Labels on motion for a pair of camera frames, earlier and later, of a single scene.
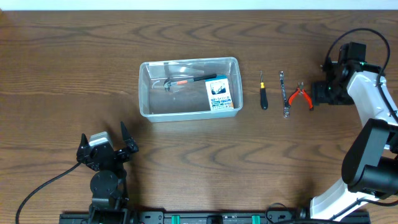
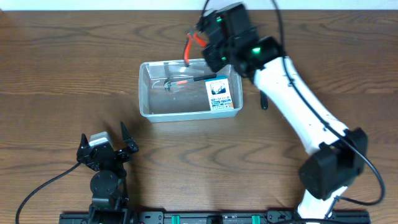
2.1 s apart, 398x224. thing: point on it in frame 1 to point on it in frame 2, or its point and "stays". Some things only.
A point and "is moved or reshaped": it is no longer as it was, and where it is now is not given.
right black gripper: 319,93 to 212,54
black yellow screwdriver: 263,96 stays
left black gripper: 106,152 stays
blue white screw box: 219,93 stays
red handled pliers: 301,90 is moved or reshaped
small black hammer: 167,83 stays
